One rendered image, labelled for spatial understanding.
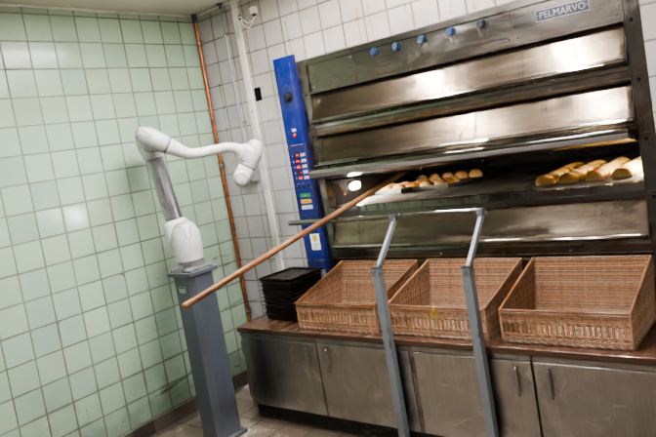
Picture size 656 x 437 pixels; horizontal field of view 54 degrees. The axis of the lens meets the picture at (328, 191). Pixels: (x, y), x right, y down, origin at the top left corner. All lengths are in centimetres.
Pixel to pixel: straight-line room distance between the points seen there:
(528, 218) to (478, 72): 77
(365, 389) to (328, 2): 217
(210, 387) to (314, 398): 59
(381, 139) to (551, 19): 112
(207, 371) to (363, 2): 224
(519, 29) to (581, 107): 48
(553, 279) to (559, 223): 27
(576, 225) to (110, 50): 283
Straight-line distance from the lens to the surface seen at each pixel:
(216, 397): 383
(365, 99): 371
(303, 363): 369
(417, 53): 355
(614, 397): 290
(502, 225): 341
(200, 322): 371
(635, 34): 314
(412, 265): 360
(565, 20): 324
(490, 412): 307
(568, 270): 330
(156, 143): 369
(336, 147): 387
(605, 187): 321
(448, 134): 346
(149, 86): 430
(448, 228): 355
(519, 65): 329
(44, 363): 385
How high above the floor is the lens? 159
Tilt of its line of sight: 4 degrees down
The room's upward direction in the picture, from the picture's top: 10 degrees counter-clockwise
